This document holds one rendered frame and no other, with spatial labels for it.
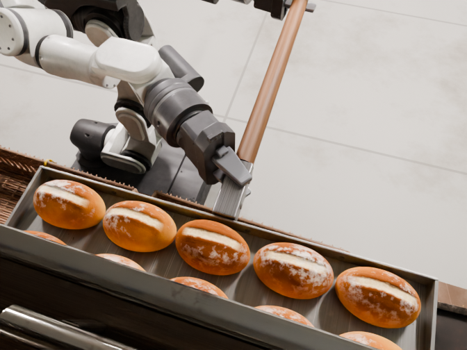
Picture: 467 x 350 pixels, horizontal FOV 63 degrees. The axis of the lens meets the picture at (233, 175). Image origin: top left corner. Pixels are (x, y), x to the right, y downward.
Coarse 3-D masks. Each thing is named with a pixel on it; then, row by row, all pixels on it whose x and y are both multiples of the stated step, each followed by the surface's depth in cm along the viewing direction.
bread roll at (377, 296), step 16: (352, 272) 45; (368, 272) 44; (384, 272) 44; (336, 288) 46; (352, 288) 44; (368, 288) 43; (384, 288) 42; (400, 288) 42; (352, 304) 44; (368, 304) 43; (384, 304) 42; (400, 304) 42; (416, 304) 43; (368, 320) 44; (384, 320) 43; (400, 320) 42
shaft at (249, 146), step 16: (304, 0) 74; (288, 16) 71; (288, 32) 68; (288, 48) 67; (272, 64) 64; (272, 80) 62; (272, 96) 61; (256, 112) 59; (256, 128) 57; (240, 144) 56; (256, 144) 56
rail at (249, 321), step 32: (0, 224) 25; (0, 256) 24; (32, 256) 24; (64, 256) 24; (96, 256) 24; (96, 288) 23; (128, 288) 23; (160, 288) 23; (192, 288) 23; (192, 320) 22; (224, 320) 22; (256, 320) 22; (288, 320) 22
